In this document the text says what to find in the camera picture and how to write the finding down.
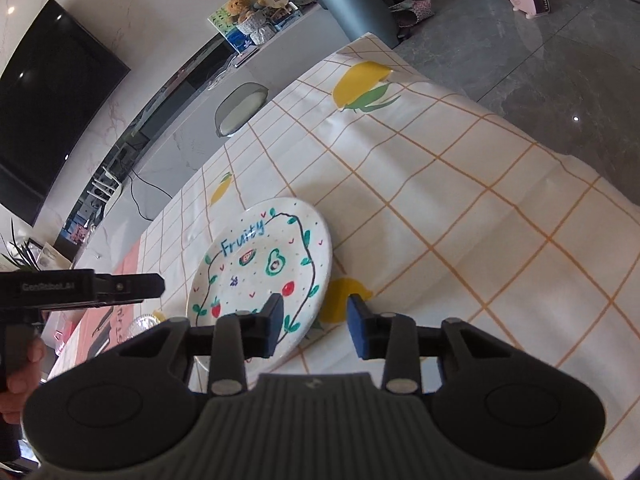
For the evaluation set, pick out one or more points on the white fruit-print plate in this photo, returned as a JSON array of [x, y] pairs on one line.
[[250, 260]]

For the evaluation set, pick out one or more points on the patterned pink bag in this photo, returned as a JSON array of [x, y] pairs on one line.
[[412, 10]]

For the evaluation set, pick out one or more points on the grey metal trash can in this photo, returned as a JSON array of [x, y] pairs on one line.
[[360, 10]]

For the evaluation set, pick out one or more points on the silver laptop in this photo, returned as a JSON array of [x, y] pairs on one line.
[[245, 58]]

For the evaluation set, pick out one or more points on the white marble TV cabinet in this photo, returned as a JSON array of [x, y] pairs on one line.
[[190, 125]]

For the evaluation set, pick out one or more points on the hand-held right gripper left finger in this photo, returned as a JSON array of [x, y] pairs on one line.
[[272, 325]]

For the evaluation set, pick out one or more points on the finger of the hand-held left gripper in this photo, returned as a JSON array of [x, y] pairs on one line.
[[135, 285]]

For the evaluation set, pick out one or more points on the blue tissue box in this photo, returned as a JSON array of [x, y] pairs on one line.
[[285, 17]]

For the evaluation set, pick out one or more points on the black wall television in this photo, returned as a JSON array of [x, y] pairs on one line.
[[50, 110]]

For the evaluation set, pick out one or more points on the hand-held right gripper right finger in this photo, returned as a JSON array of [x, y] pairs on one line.
[[357, 327]]

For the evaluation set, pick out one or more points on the pink printed table mat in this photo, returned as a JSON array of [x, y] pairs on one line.
[[80, 332]]

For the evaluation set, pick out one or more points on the white photo frame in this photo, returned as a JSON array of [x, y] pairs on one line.
[[50, 257]]

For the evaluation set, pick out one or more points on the teddy bear bouquet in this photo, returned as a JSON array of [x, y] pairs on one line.
[[237, 5]]

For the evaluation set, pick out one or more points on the green plant in blue vase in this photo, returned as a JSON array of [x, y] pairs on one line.
[[20, 255]]

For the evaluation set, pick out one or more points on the clear glass plate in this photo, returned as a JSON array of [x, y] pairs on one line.
[[142, 327]]

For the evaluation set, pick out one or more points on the person's left hand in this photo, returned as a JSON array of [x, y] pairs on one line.
[[22, 380]]

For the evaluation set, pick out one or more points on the checked lemon-print tablecloth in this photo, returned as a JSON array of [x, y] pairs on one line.
[[450, 185]]

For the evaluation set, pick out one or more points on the small grey swivel stool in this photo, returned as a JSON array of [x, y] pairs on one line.
[[240, 107]]

